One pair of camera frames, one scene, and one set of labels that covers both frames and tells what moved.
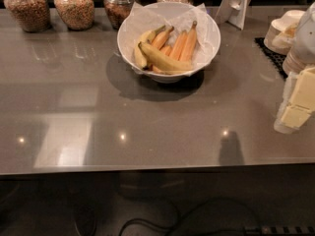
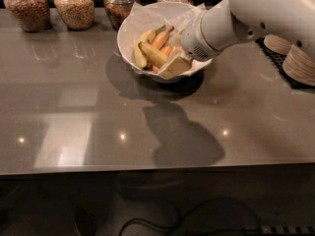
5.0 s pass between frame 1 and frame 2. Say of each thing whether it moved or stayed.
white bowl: stayed
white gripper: moved
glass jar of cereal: stayed
